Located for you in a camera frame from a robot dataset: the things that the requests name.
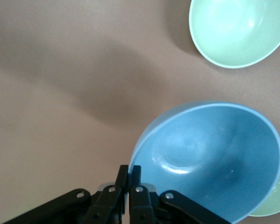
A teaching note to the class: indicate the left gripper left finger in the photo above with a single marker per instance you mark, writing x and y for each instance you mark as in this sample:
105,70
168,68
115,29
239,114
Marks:
105,205

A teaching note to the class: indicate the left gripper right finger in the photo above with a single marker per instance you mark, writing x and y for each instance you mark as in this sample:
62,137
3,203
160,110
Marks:
142,205

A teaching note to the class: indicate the blue bowl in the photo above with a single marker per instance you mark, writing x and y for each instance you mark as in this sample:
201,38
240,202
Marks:
200,151

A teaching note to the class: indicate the pale mint green bowl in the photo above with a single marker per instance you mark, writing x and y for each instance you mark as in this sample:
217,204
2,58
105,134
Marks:
235,35

